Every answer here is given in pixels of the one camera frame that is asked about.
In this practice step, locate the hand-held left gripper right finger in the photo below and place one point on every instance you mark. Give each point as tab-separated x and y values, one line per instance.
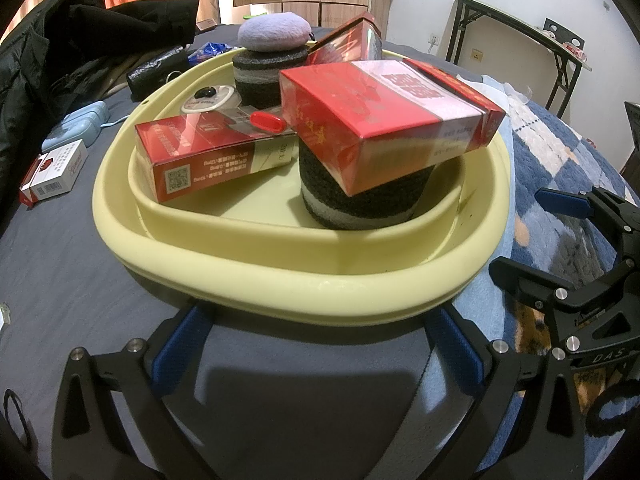
462	355

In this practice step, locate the purple powder puff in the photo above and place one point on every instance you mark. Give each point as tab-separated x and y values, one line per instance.
272	30

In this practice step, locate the small red item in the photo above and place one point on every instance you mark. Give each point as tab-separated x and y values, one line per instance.
575	52

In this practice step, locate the large red and white carton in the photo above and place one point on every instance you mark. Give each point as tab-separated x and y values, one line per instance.
360	105

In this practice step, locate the white wall socket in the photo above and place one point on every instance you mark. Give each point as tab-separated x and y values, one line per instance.
434	40

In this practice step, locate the black folding table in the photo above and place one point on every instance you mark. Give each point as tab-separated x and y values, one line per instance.
500	10

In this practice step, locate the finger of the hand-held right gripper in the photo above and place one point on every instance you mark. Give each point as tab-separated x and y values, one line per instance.
520	275
560	202

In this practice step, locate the black jacket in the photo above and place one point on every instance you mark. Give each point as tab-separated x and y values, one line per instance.
50	35

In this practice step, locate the small red oval case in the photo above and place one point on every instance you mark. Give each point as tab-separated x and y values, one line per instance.
267	121

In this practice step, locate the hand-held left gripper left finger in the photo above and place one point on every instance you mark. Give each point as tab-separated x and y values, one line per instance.
172	355

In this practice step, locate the yellowish wall socket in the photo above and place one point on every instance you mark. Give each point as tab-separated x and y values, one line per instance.
477	54

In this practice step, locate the light blue case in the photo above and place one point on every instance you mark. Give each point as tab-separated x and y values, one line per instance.
75	127

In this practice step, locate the blue packet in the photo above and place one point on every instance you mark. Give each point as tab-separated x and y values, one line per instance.
210	51

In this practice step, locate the red box with gold edges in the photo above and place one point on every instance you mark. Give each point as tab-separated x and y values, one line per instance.
345	42

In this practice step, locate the blue checked rug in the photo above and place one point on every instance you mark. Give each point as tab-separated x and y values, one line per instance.
550	160

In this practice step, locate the red carton with orange end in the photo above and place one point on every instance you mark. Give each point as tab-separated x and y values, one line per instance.
200	160

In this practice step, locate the black plastic bag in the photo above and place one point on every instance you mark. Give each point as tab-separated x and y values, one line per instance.
155	69

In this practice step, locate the yellow plastic basin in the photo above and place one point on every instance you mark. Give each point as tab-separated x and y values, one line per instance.
300	280

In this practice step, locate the phone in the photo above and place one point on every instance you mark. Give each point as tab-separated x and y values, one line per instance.
207	24

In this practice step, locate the black foam cylinder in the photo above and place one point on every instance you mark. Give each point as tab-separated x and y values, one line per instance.
360	200
260	80

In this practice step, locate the black box with white circles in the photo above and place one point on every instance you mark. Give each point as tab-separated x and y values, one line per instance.
562	30

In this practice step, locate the white and red cigarette pack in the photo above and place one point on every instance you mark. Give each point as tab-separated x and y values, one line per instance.
55	170

